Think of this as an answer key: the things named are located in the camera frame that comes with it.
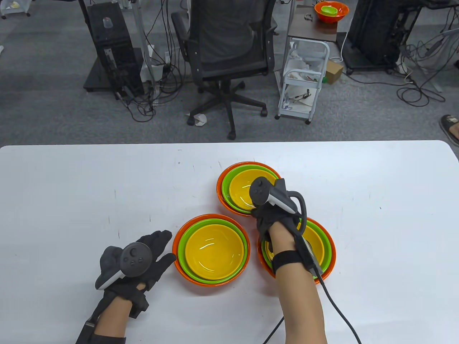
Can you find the person's right hand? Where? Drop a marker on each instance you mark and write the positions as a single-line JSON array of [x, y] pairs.
[[267, 218]]

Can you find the person's left hand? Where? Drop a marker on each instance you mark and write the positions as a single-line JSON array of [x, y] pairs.
[[154, 258]]

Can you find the small yellow bowl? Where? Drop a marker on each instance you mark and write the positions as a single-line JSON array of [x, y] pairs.
[[240, 190], [315, 243], [215, 251]]

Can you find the medium green bowl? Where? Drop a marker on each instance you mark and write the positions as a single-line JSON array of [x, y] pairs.
[[215, 222], [329, 10], [225, 186], [327, 247]]

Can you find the large orange bowl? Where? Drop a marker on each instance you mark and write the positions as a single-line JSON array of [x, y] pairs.
[[215, 283], [218, 190], [332, 251], [342, 12]]

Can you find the person's right forearm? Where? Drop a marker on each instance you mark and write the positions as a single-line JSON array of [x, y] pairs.
[[301, 304]]

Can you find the grey hand controller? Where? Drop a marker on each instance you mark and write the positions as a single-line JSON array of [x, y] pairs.
[[259, 191], [134, 259]]

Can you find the black glove sensor unit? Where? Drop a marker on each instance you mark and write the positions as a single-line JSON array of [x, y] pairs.
[[140, 304]]

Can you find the crumpled white paper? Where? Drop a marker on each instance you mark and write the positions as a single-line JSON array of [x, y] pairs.
[[199, 120]]

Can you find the black office chair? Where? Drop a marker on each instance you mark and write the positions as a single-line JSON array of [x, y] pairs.
[[229, 68]]

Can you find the cardboard box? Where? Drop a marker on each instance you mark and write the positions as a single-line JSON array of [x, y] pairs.
[[333, 71]]

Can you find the black rolling base platform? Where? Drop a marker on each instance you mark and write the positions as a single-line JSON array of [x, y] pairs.
[[95, 80]]

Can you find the brown side table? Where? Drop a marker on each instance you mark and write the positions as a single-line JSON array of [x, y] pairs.
[[315, 35]]

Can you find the black computer tower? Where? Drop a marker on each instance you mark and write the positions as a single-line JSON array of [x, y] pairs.
[[111, 46]]

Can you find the black equipment cabinet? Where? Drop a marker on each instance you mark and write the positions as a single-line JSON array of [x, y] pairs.
[[380, 32]]

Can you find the clear plastic cup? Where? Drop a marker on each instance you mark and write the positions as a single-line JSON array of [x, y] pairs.
[[108, 23]]

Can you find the white rolling cart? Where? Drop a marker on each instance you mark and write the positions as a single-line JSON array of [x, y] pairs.
[[14, 7]]

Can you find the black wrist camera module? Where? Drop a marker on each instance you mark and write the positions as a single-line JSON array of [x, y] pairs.
[[84, 333], [312, 256]]

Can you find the white metal frame post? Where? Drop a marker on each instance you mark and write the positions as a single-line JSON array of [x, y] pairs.
[[141, 36]]

